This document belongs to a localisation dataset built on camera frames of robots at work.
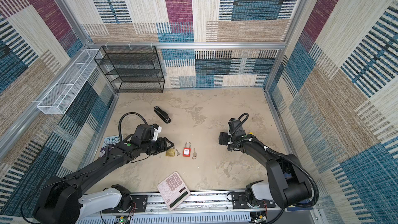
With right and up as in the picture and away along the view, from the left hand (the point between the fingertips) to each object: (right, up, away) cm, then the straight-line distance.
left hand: (171, 144), depth 82 cm
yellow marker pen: (+37, +8, -16) cm, 41 cm away
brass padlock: (-1, -6, +6) cm, 9 cm away
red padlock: (+8, -5, +7) cm, 12 cm away
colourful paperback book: (-38, -1, +10) cm, 39 cm away
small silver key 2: (+12, -8, +7) cm, 16 cm away
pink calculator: (+2, -21, -6) cm, 22 cm away
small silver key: (+3, -7, +7) cm, 10 cm away
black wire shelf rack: (-32, +45, +27) cm, 62 cm away
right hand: (+30, 0, +9) cm, 31 cm away
